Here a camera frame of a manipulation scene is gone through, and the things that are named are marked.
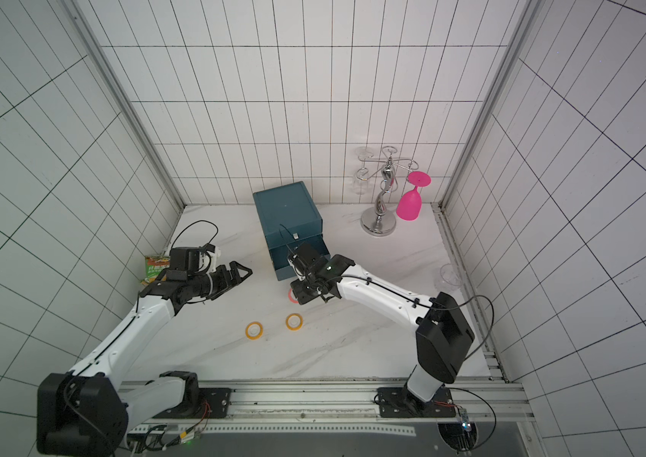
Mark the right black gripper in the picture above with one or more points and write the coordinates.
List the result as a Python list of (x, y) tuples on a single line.
[(306, 288)]

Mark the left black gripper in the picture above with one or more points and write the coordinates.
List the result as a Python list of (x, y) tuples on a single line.
[(226, 283)]

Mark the teal three-drawer cabinet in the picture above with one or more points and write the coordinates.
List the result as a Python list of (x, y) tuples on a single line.
[(288, 218)]

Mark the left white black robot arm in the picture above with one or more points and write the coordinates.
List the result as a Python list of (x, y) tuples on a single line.
[(81, 412)]

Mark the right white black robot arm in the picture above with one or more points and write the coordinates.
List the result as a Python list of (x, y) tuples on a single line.
[(442, 334)]

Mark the green snack bag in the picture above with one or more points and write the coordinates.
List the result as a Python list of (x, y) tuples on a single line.
[(153, 265)]

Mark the silver wine glass rack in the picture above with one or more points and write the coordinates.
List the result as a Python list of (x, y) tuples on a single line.
[(378, 221)]

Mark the hanging clear wine glass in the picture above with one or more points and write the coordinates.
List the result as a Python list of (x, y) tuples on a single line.
[(362, 175)]

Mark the pink plastic wine glass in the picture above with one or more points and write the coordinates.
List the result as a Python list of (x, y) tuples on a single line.
[(411, 202)]

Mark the clear plastic cup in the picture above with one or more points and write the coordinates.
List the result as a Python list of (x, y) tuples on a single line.
[(448, 278)]

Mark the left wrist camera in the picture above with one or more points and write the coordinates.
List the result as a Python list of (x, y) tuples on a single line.
[(209, 256)]

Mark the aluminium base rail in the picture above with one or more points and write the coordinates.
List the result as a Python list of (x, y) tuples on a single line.
[(358, 407)]

